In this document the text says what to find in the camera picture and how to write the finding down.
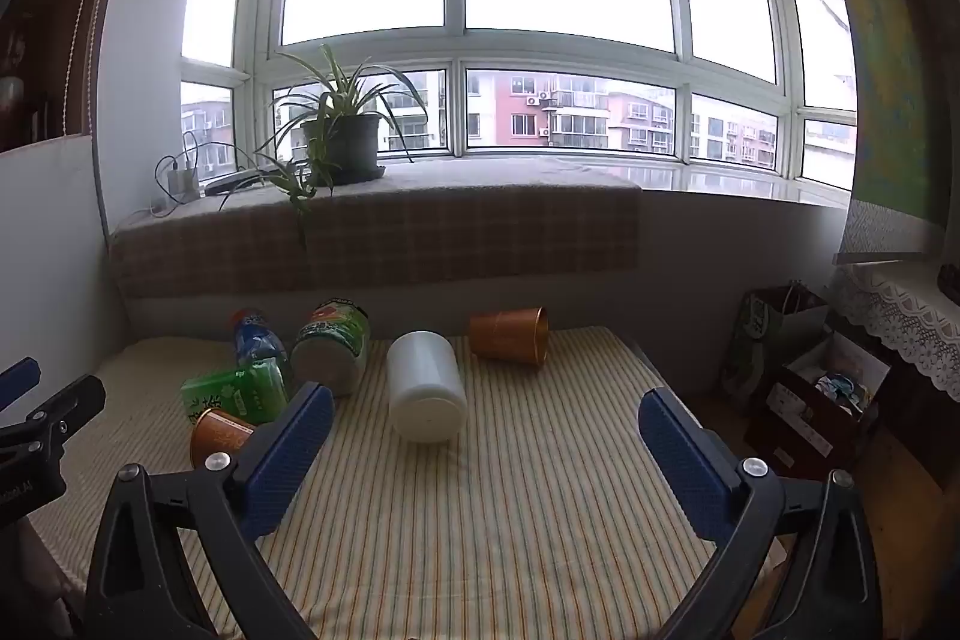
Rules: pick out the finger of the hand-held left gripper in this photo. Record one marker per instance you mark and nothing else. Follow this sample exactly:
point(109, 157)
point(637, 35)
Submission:
point(19, 379)
point(64, 407)

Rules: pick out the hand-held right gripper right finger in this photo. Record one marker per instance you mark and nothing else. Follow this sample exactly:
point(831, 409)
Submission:
point(681, 456)

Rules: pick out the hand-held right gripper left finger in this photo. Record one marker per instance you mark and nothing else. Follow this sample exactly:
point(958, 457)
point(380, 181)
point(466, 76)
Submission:
point(289, 452)

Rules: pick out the white plastic jar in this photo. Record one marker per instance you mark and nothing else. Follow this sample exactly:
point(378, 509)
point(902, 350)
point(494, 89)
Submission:
point(424, 385)

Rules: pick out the orange cup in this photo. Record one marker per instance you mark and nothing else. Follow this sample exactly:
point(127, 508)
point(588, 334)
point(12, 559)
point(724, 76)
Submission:
point(217, 436)
point(506, 338)

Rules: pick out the blue plastic bottle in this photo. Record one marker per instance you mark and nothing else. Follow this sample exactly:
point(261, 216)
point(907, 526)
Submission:
point(259, 346)

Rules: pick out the green label jar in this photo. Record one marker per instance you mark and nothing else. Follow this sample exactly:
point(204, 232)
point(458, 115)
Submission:
point(330, 344)

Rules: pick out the brown cardboard box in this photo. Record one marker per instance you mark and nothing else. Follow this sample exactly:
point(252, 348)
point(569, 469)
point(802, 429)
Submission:
point(810, 431)

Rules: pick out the white panel board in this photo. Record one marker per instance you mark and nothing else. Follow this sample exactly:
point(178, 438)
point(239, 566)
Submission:
point(45, 250)

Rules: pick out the paper shopping bag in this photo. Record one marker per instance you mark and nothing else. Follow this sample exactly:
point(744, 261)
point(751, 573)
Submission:
point(759, 325)

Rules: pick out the striped tablecloth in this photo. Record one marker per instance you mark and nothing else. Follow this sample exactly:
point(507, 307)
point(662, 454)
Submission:
point(487, 520)

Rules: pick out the white power adapter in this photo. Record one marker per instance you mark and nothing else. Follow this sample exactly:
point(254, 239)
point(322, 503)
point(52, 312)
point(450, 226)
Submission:
point(182, 183)

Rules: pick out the white lace cloth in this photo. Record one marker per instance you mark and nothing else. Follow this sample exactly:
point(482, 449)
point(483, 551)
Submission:
point(892, 310)

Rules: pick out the dark flat device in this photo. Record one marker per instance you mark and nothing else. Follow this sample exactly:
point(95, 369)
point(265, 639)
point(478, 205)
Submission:
point(232, 181)

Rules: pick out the potted spider plant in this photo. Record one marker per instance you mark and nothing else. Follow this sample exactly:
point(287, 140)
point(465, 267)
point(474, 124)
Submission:
point(341, 147)

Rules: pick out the brown wooden shelf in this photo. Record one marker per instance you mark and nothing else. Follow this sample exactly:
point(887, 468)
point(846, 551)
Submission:
point(37, 48)

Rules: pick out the white window frame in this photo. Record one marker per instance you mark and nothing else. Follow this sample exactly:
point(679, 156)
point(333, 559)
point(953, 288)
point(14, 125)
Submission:
point(454, 52)

